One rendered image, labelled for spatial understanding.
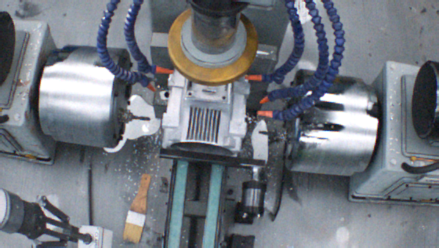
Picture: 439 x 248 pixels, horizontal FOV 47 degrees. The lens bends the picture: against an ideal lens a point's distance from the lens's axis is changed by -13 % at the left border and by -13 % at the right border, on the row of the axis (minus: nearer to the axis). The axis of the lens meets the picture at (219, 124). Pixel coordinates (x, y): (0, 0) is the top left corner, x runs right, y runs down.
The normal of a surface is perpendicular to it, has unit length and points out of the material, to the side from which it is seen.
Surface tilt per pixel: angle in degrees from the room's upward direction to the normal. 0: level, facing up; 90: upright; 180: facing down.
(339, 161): 62
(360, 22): 0
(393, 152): 0
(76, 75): 2
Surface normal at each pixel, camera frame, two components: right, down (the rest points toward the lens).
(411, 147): 0.05, -0.31
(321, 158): -0.07, 0.69
